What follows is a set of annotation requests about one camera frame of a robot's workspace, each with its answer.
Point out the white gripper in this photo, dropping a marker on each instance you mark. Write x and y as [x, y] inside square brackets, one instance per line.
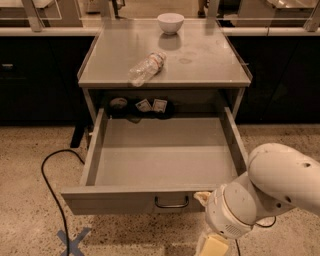
[217, 213]

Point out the grey top drawer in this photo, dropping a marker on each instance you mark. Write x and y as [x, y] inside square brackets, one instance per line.
[129, 164]

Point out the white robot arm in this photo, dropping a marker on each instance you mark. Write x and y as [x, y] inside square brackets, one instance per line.
[278, 178]

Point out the white power adapter right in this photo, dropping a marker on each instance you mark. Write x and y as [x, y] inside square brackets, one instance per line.
[159, 105]

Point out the white power adapter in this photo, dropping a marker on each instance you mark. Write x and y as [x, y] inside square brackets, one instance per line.
[144, 106]
[159, 105]

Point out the white power adapter left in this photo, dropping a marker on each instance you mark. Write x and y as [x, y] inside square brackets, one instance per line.
[144, 106]

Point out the blue tape cross marker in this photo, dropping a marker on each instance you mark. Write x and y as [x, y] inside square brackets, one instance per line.
[72, 245]

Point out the clear plastic water bottle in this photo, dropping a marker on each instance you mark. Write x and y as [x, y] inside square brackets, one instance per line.
[146, 69]

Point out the grey metal cabinet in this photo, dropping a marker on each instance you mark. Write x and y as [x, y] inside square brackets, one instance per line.
[198, 56]

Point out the white ceramic bowl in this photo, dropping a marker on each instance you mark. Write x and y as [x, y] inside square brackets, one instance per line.
[170, 23]

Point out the black drawer handle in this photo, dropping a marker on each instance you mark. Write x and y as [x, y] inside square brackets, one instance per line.
[164, 203]

